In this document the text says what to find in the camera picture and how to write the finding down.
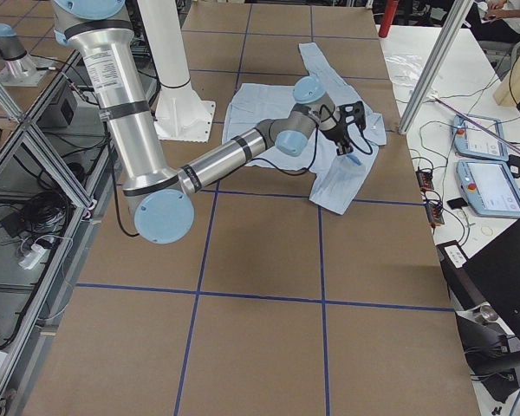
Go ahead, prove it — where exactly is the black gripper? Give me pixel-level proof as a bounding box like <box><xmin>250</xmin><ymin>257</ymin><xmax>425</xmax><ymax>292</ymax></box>
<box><xmin>327</xmin><ymin>107</ymin><xmax>354</xmax><ymax>156</ymax></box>

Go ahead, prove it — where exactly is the light blue button shirt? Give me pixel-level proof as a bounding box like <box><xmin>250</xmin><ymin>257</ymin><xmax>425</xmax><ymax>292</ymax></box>
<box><xmin>222</xmin><ymin>42</ymin><xmax>387</xmax><ymax>215</ymax></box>

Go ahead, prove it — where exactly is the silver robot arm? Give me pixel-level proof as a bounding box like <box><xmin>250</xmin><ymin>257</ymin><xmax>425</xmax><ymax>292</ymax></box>
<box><xmin>53</xmin><ymin>1</ymin><xmax>366</xmax><ymax>244</ymax></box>

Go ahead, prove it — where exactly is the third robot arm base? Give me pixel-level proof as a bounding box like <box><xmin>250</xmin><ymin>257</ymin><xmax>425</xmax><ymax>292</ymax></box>
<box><xmin>0</xmin><ymin>23</ymin><xmax>48</xmax><ymax>87</ymax></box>

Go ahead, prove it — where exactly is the clear plastic bag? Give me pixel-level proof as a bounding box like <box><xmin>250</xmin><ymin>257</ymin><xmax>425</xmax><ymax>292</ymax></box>
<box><xmin>385</xmin><ymin>53</ymin><xmax>425</xmax><ymax>88</ymax></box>

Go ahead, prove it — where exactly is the small black card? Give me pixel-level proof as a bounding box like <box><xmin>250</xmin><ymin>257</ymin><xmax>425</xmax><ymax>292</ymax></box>
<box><xmin>446</xmin><ymin>198</ymin><xmax>468</xmax><ymax>210</ymax></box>

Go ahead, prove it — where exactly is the lower blue teach pendant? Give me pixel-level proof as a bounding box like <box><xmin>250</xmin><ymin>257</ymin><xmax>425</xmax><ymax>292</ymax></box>
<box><xmin>456</xmin><ymin>159</ymin><xmax>520</xmax><ymax>218</ymax></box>

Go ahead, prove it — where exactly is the red cylinder bottle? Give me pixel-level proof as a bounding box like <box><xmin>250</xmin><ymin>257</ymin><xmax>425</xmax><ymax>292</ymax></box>
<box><xmin>378</xmin><ymin>0</ymin><xmax>400</xmax><ymax>38</ymax></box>

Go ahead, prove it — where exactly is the black laptop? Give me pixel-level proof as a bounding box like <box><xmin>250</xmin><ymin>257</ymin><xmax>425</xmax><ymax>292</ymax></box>
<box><xmin>464</xmin><ymin>218</ymin><xmax>520</xmax><ymax>335</ymax></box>

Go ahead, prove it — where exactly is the seated person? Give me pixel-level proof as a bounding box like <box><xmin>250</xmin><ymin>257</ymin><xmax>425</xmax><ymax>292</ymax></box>
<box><xmin>465</xmin><ymin>1</ymin><xmax>520</xmax><ymax>43</ymax></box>

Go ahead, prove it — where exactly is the metal cup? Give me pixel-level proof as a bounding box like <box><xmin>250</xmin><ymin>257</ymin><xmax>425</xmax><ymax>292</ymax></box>
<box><xmin>473</xmin><ymin>304</ymin><xmax>498</xmax><ymax>325</ymax></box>

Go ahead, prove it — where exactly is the white power strip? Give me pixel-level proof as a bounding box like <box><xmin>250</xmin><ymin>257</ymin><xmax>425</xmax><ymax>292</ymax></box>
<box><xmin>18</xmin><ymin>243</ymin><xmax>47</xmax><ymax>270</ymax></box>

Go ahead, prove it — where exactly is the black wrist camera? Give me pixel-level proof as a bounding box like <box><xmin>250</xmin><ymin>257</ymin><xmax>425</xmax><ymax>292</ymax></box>
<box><xmin>339</xmin><ymin>101</ymin><xmax>367</xmax><ymax>133</ymax></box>

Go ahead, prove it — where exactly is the aluminium frame post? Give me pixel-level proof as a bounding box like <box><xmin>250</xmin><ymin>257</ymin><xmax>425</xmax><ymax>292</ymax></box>
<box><xmin>398</xmin><ymin>0</ymin><xmax>473</xmax><ymax>134</ymax></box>

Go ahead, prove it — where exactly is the black box under frame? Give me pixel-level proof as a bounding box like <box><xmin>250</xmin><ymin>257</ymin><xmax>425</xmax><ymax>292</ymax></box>
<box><xmin>37</xmin><ymin>85</ymin><xmax>77</xmax><ymax>127</ymax></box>

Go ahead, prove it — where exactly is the aluminium side frame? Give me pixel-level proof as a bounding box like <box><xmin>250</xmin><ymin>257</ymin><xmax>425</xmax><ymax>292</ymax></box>
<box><xmin>0</xmin><ymin>54</ymin><xmax>109</xmax><ymax>415</ymax></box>

